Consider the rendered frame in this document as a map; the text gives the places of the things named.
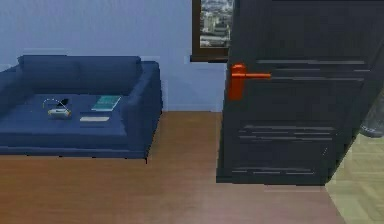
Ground dark blue sofa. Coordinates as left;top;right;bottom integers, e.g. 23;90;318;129
0;54;164;160

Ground teal book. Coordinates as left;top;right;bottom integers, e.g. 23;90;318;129
91;95;122;112

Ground white remote control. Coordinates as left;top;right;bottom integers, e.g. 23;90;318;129
79;116;111;123

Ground black room door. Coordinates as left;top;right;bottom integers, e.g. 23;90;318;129
215;0;384;186

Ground white and yellow small object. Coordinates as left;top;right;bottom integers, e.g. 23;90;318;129
42;97;73;120

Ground grey round object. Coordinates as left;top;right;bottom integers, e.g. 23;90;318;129
359;89;384;139

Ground orange door handle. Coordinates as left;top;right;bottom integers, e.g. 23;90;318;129
227;63;272;101

